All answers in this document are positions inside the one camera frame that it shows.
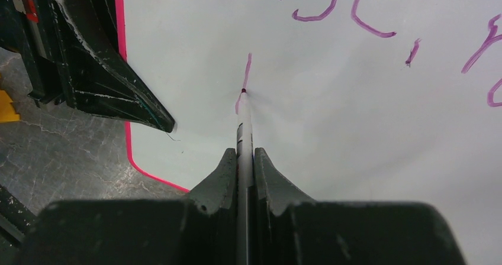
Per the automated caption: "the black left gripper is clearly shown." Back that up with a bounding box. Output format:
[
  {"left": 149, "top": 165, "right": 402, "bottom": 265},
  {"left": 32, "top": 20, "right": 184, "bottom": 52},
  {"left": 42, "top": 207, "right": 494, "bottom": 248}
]
[{"left": 1, "top": 0, "right": 175, "bottom": 133}]

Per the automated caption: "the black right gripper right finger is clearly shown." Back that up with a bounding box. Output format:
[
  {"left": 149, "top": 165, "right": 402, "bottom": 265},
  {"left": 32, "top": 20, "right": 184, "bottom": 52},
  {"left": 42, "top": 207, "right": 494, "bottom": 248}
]
[{"left": 253, "top": 148, "right": 465, "bottom": 264}]

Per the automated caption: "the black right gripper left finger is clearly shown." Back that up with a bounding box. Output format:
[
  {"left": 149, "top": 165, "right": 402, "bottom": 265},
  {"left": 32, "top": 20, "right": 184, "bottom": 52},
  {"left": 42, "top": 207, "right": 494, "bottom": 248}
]
[{"left": 15, "top": 148, "right": 237, "bottom": 264}]

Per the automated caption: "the pink framed whiteboard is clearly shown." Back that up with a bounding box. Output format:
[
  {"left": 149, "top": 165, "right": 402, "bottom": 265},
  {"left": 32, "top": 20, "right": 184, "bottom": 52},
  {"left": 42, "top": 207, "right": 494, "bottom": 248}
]
[{"left": 119, "top": 0, "right": 501, "bottom": 264}]

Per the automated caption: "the orange wedge block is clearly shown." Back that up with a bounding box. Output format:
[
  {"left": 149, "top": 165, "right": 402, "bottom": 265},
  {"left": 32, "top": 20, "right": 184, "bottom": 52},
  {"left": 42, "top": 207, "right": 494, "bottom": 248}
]
[{"left": 0, "top": 90, "right": 20, "bottom": 123}]

